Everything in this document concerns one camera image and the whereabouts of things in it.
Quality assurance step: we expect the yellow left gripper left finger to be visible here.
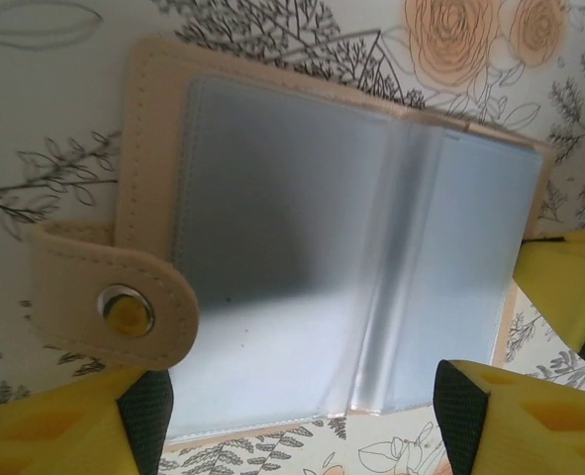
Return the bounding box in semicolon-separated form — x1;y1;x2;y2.
0;365;174;475

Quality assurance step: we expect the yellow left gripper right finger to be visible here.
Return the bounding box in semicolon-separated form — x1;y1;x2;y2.
434;358;585;475

